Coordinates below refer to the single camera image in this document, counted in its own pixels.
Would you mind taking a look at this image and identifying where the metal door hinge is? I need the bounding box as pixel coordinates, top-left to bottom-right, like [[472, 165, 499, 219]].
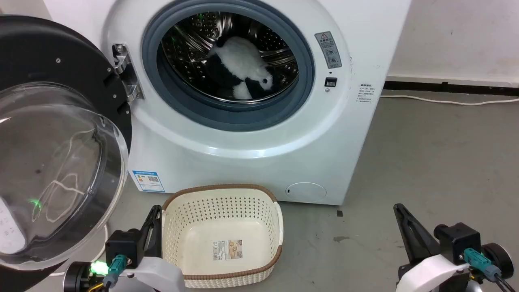
[[112, 43, 145, 102]]

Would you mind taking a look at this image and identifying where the black washing machine door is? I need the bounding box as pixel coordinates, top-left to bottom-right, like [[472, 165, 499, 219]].
[[0, 15, 133, 292]]

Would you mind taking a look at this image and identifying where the paper label with barcode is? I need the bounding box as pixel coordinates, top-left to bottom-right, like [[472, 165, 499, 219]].
[[212, 239, 244, 261]]

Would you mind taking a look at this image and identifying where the cream perforated laundry basket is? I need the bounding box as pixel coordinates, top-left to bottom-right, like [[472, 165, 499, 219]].
[[162, 184, 283, 289]]

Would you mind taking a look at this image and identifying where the blue energy label sticker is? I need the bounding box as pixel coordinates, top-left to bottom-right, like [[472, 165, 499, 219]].
[[132, 170, 166, 193]]

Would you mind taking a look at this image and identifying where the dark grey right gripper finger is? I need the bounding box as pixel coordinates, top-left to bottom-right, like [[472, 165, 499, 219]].
[[393, 203, 442, 265]]

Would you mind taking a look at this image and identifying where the round white filter cover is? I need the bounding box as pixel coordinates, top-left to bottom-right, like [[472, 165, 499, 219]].
[[285, 182, 327, 202]]

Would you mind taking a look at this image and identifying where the black baseboard strip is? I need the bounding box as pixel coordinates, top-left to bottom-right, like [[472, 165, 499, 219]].
[[383, 80, 519, 97]]

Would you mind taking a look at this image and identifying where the grey warning sticker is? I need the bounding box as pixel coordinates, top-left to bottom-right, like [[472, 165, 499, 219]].
[[315, 31, 343, 69]]

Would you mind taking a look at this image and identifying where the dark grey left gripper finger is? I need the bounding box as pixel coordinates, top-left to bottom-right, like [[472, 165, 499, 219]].
[[156, 211, 163, 258], [138, 205, 159, 260]]

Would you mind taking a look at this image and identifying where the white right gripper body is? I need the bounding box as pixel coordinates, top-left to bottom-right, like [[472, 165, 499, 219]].
[[397, 253, 472, 292]]

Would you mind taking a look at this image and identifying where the teal left camera connector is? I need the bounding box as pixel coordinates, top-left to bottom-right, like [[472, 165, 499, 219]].
[[103, 254, 128, 288]]

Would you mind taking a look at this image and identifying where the white floor cable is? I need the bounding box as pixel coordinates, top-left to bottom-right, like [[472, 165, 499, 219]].
[[380, 94, 519, 106]]

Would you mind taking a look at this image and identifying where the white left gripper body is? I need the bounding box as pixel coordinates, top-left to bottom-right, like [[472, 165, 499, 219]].
[[110, 255, 186, 292]]

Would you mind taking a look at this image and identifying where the teal camera connector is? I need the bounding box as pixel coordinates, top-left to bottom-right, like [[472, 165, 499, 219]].
[[103, 254, 128, 288], [463, 248, 502, 283]]

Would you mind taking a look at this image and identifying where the white front-load washing machine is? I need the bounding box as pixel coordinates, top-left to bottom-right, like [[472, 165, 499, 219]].
[[43, 0, 412, 206]]

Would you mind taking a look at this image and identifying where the teal right camera connector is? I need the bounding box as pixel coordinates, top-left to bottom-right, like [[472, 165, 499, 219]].
[[463, 248, 502, 283]]

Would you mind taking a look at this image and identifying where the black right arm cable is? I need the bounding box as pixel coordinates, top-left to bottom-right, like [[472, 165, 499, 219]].
[[493, 274, 519, 292]]

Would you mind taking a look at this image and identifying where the steel washing drum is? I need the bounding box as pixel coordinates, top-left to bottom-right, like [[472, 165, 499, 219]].
[[161, 11, 300, 102]]

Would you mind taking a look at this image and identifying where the black and white panda plush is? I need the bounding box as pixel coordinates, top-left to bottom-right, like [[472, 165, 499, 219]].
[[207, 36, 276, 100]]

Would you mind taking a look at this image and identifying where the small white text sticker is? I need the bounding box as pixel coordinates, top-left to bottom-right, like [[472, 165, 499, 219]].
[[357, 84, 377, 104]]

